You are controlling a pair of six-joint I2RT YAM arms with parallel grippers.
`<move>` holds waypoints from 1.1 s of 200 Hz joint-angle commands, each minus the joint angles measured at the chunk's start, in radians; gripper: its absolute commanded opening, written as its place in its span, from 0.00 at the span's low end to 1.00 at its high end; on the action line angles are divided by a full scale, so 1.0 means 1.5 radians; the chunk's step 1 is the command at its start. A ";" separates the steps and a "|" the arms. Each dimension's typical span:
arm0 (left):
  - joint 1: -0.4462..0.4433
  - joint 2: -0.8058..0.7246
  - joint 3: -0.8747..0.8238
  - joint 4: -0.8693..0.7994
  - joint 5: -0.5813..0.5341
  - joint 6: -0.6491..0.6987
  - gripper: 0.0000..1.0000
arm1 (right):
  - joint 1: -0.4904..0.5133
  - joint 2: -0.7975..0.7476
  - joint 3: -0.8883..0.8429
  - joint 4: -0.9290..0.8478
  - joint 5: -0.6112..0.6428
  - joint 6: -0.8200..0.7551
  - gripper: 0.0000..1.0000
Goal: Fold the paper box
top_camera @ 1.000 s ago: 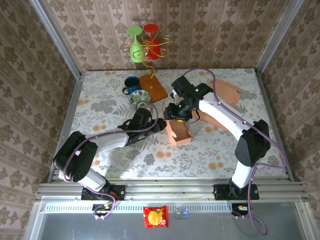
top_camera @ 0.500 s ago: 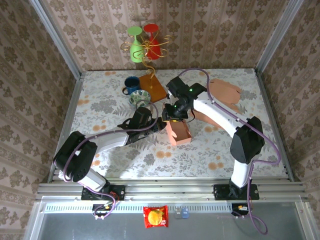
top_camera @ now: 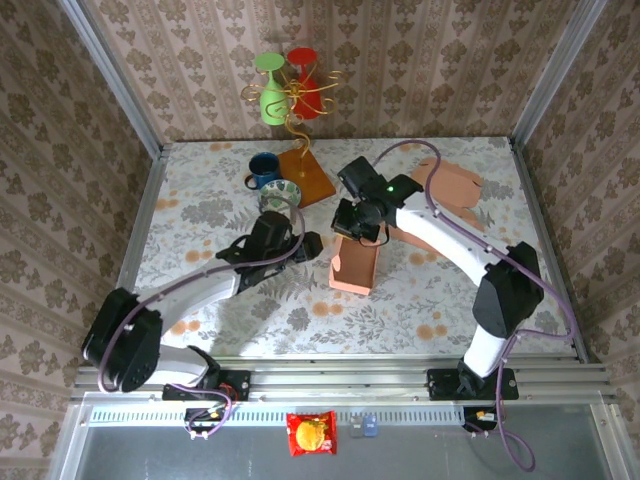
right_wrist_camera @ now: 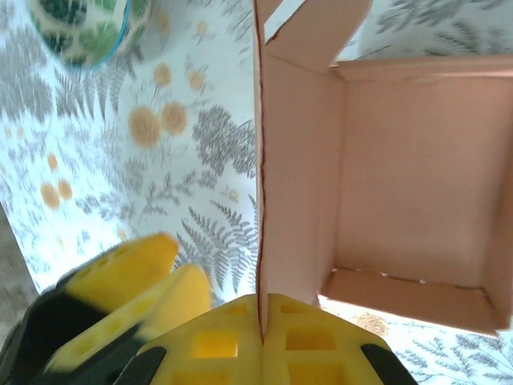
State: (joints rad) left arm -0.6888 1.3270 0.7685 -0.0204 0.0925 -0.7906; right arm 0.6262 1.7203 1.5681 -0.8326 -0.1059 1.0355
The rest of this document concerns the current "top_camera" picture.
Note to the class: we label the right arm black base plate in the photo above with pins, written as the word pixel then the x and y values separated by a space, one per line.
pixel 445 385

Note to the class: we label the black connector block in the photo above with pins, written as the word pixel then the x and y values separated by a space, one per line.
pixel 202 420
pixel 477 417

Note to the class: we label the red snack packet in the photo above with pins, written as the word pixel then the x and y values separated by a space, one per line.
pixel 311 434

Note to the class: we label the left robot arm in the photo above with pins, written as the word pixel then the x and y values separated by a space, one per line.
pixel 200 290

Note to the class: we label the dark blue mug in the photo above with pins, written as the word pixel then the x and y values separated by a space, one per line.
pixel 264 167

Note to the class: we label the red wine glass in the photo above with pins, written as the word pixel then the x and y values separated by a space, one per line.
pixel 306 102

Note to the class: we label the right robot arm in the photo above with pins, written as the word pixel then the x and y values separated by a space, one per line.
pixel 450 245

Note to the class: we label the aluminium frame post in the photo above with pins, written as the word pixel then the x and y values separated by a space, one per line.
pixel 550 75
pixel 115 75

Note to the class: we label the aluminium table side rail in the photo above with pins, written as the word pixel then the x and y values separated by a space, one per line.
pixel 545 225
pixel 145 225

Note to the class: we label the green leaf pattern bowl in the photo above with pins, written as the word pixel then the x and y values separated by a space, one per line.
pixel 280 192

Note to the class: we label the green wine glass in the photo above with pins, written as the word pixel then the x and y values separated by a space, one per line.
pixel 272 102

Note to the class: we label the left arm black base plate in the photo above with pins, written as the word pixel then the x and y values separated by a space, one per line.
pixel 240 385

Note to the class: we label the small blue card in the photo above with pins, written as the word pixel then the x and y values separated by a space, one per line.
pixel 370 426

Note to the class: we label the small grey card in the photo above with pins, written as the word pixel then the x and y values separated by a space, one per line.
pixel 356 426

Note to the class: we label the aluminium front rail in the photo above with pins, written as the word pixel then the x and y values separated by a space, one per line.
pixel 340 377

